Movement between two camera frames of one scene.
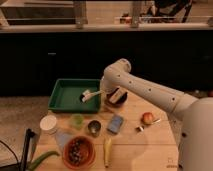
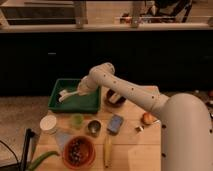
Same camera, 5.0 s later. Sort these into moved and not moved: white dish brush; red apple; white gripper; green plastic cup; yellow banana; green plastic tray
Moved: white dish brush; white gripper
Not moved: yellow banana; green plastic tray; green plastic cup; red apple
